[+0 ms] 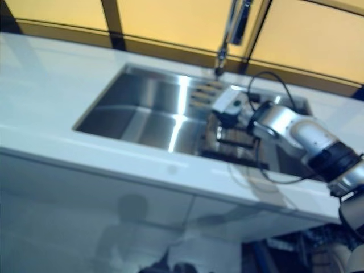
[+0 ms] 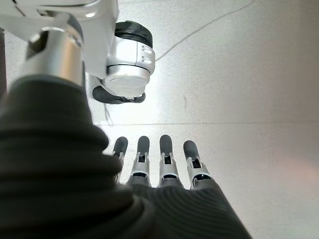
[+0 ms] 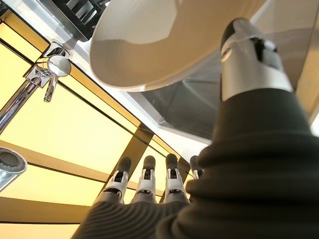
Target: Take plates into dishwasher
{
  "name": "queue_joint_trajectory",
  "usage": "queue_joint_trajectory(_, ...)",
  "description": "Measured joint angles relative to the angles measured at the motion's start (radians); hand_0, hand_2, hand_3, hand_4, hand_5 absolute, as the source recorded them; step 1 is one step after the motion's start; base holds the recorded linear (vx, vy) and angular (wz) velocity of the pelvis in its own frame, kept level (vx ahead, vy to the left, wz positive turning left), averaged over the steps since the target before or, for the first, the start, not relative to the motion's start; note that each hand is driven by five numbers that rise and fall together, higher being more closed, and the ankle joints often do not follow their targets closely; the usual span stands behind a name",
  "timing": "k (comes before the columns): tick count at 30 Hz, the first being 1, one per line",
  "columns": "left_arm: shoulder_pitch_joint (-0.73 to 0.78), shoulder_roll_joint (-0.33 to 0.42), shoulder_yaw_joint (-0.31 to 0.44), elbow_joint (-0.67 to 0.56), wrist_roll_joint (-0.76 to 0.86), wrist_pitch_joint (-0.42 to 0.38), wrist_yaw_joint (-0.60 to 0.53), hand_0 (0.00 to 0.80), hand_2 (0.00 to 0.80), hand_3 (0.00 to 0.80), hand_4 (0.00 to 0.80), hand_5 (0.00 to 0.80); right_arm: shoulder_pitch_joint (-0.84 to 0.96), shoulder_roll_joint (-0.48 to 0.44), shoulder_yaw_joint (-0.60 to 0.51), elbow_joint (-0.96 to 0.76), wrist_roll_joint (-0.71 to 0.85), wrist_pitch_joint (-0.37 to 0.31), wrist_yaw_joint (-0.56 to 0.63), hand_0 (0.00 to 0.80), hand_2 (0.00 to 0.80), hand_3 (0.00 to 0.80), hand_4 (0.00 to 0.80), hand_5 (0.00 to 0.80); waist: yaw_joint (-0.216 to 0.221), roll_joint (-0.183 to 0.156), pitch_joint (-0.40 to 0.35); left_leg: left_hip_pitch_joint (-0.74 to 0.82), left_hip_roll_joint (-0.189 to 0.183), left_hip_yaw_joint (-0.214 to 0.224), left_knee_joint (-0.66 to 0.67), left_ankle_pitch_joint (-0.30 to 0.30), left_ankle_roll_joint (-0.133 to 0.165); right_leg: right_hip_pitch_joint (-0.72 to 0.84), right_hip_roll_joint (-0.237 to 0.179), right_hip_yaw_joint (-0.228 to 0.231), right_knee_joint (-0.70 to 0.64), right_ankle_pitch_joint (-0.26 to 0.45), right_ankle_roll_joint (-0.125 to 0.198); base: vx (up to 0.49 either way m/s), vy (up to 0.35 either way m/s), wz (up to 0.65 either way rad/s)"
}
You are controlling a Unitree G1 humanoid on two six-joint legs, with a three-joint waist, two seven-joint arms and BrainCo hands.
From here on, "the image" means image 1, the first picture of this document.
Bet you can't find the black dish drying rack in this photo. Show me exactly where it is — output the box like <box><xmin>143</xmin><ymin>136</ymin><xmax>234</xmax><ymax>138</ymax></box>
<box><xmin>189</xmin><ymin>79</ymin><xmax>271</xmax><ymax>169</ymax></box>

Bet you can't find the white cabinet door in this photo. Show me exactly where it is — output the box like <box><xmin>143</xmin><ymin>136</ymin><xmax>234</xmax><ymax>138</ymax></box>
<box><xmin>0</xmin><ymin>150</ymin><xmax>197</xmax><ymax>228</ymax></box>
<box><xmin>181</xmin><ymin>195</ymin><xmax>342</xmax><ymax>237</ymax></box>

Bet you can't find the stainless steel sink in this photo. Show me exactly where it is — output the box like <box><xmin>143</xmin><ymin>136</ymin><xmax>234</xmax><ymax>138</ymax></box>
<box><xmin>73</xmin><ymin>63</ymin><xmax>313</xmax><ymax>174</ymax></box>

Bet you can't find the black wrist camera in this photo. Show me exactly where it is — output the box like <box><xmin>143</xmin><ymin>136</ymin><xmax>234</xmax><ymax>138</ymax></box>
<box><xmin>220</xmin><ymin>110</ymin><xmax>244</xmax><ymax>127</ymax></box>

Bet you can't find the chrome gooseneck faucet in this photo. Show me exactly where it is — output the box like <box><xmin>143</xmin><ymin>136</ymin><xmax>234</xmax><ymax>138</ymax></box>
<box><xmin>213</xmin><ymin>0</ymin><xmax>254</xmax><ymax>77</ymax></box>

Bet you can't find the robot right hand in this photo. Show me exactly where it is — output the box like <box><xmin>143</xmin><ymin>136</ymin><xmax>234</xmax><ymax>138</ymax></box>
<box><xmin>210</xmin><ymin>86</ymin><xmax>251</xmax><ymax>115</ymax></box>

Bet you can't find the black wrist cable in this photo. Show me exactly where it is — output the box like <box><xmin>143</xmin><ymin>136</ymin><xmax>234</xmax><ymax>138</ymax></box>
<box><xmin>246</xmin><ymin>71</ymin><xmax>307</xmax><ymax>184</ymax></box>

